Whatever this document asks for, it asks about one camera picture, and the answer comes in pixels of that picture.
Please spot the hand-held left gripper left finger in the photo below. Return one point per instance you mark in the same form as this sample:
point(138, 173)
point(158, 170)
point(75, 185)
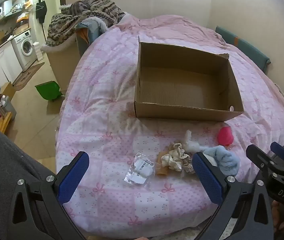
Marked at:
point(73, 177)

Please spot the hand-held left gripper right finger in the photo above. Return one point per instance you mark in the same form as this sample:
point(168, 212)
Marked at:
point(206, 177)

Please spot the light blue fluffy sock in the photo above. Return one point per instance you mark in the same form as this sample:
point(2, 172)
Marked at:
point(228, 160)

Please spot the cream lace scrunchie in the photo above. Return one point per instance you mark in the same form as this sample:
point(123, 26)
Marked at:
point(178, 156)

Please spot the tan sock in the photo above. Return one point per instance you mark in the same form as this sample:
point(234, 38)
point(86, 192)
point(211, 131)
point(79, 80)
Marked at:
point(162, 168)

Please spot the clear plastic packet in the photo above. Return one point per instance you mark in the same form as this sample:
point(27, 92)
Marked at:
point(139, 168)

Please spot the pink red soft pouch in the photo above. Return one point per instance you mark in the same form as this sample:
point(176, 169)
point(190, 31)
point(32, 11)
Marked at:
point(224, 135)

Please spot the white plush toy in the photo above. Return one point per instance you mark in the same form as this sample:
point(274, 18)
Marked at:
point(190, 141)

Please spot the pink patterned bed quilt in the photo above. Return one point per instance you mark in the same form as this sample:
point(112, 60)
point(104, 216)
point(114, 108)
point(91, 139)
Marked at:
point(102, 110)

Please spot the green dustpan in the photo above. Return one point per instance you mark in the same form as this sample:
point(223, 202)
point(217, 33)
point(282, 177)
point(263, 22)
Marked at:
point(48, 90)

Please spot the grey plastic bin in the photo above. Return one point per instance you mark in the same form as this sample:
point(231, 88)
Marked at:
point(8, 107)

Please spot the small cardboard box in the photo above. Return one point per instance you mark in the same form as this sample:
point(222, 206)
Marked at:
point(8, 90)

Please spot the teal padded headboard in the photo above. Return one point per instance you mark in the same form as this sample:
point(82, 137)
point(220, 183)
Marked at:
point(241, 47)

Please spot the brown patterned floor rug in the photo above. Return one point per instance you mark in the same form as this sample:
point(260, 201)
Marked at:
point(28, 76)

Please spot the beige sofa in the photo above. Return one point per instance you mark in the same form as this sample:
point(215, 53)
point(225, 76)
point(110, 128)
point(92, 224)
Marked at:
point(63, 62)

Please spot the stack of white paper rolls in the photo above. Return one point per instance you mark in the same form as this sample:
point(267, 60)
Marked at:
point(38, 52)

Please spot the white kitchen cabinets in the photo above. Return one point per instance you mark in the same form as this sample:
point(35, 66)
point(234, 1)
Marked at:
point(3, 60)

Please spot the white washing machine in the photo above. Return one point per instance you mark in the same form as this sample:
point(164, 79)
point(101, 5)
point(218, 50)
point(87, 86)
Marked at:
point(24, 48)

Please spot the blue denim jacket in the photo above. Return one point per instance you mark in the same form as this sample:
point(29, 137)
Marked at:
point(92, 28)

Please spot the black hanging garment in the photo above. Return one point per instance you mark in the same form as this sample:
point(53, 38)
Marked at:
point(41, 11)

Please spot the brown patterned knit blanket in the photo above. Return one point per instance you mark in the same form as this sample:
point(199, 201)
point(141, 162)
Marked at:
point(99, 10)

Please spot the grey tabby cat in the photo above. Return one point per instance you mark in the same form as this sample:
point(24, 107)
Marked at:
point(79, 7)

